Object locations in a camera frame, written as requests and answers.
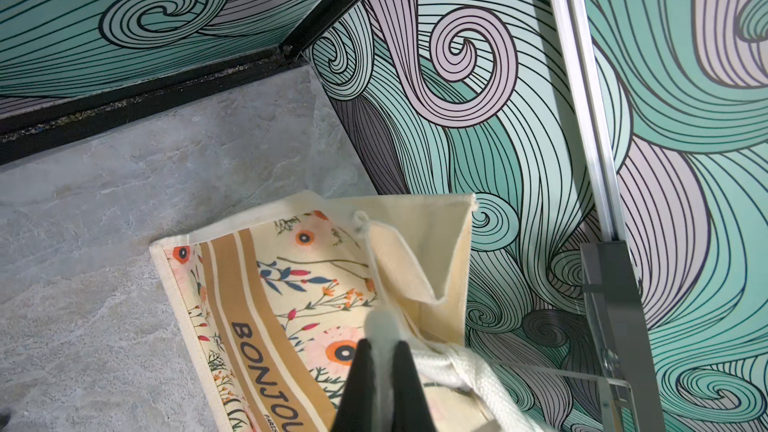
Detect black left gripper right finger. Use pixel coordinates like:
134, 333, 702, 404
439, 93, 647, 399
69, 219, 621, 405
391, 341, 437, 432

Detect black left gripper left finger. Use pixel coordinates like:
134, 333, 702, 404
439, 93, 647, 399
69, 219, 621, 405
330, 339, 374, 432

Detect cream floral grocery bag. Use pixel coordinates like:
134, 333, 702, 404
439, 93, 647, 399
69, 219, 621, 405
150, 191, 541, 431

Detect black wall shelf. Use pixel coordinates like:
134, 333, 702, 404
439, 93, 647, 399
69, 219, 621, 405
580, 241, 665, 431

